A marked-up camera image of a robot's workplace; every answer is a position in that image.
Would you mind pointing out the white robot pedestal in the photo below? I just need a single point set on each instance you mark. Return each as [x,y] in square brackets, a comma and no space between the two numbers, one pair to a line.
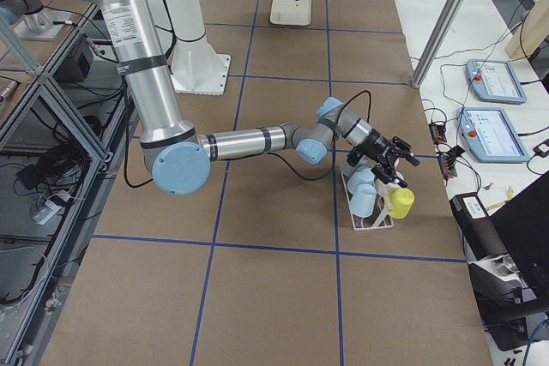
[196,67]

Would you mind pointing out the near blue teach pendant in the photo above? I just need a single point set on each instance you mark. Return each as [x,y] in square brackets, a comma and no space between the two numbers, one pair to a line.
[490,136]

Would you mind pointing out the pale green white cup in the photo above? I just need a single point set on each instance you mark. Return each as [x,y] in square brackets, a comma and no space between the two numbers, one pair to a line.
[390,187]

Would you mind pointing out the aluminium frame post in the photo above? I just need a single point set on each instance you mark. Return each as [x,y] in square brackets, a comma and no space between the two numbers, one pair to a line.
[434,43]

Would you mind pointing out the far orange black connector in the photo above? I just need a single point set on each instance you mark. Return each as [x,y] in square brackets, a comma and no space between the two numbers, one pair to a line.
[437,132]

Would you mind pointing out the far blue teach pendant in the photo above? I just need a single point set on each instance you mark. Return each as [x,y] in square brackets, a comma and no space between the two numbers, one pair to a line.
[495,81]

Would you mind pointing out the cream plastic tray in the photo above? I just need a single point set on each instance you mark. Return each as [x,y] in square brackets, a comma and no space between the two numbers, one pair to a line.
[290,13]

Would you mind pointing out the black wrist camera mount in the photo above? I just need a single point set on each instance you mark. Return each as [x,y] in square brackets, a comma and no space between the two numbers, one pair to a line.
[354,156]

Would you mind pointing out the blue teach pendant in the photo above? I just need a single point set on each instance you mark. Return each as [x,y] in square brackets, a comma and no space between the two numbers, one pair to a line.
[490,136]
[495,81]

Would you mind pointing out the black box with label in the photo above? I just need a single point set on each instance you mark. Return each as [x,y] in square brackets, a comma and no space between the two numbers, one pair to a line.
[476,226]

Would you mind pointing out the wooden board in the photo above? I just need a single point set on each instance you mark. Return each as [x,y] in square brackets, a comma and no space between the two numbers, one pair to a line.
[531,33]

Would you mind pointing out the yellow plastic cup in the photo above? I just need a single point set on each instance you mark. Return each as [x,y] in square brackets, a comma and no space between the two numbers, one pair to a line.
[401,200]

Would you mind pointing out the near orange black connector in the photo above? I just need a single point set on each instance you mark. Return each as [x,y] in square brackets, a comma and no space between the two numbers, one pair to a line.
[447,166]

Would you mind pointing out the blue cup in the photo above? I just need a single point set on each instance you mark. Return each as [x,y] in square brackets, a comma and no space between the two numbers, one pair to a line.
[363,201]
[363,175]

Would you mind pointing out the white wire cup rack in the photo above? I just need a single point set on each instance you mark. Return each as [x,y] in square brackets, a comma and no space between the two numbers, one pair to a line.
[380,218]

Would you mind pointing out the black computer monitor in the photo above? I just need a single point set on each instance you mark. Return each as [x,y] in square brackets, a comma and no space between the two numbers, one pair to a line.
[522,225]

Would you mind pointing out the orange black connector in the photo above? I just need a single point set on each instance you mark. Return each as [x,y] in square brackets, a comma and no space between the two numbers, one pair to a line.
[437,132]
[447,166]

